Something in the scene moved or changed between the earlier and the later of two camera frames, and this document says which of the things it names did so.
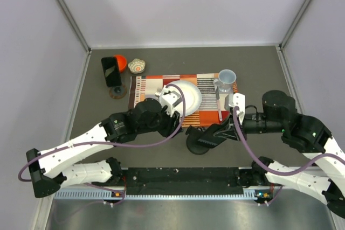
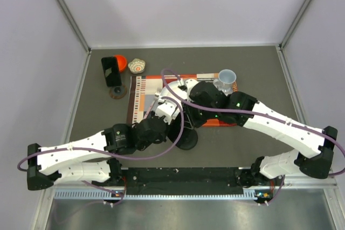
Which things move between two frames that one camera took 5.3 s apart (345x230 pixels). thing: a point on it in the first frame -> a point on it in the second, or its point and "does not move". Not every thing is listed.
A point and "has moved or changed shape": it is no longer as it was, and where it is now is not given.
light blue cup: (226, 78) does not move
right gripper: (231, 132) -> (195, 122)
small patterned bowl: (136, 66) does not move
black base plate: (178, 181) does not move
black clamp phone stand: (193, 145) has moved or changed shape
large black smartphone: (111, 71) does not move
